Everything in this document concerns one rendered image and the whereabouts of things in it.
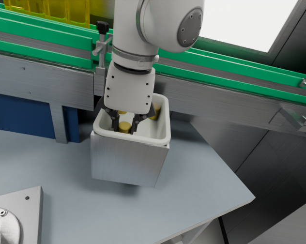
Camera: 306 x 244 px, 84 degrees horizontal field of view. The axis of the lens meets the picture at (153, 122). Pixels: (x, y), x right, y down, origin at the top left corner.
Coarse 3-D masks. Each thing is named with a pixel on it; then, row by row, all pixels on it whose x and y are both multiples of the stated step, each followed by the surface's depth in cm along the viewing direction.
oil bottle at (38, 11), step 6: (24, 0) 48; (30, 0) 47; (36, 0) 47; (42, 0) 48; (24, 6) 48; (30, 6) 48; (36, 6) 48; (42, 6) 48; (30, 12) 49; (36, 12) 49; (42, 12) 49
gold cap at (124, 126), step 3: (120, 123) 43; (123, 123) 43; (126, 123) 43; (129, 123) 43; (120, 126) 42; (123, 126) 42; (126, 126) 42; (129, 126) 42; (120, 129) 41; (123, 129) 41; (126, 129) 41; (129, 129) 42; (120, 132) 42; (123, 132) 42; (126, 132) 42; (129, 132) 42
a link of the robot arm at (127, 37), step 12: (120, 0) 25; (132, 0) 23; (120, 12) 25; (132, 12) 24; (120, 24) 26; (132, 24) 25; (120, 36) 27; (132, 36) 26; (120, 48) 28; (132, 48) 28; (144, 48) 28; (156, 48) 30
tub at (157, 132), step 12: (156, 96) 53; (168, 108) 48; (96, 120) 38; (108, 120) 46; (120, 120) 51; (132, 120) 52; (144, 120) 53; (156, 120) 55; (168, 120) 43; (96, 132) 35; (108, 132) 35; (144, 132) 49; (156, 132) 50; (168, 132) 39; (156, 144) 36
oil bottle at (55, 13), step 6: (48, 0) 47; (54, 0) 47; (60, 0) 47; (48, 6) 48; (54, 6) 48; (60, 6) 48; (48, 12) 49; (54, 12) 49; (60, 12) 49; (48, 18) 50; (54, 18) 50; (60, 18) 50
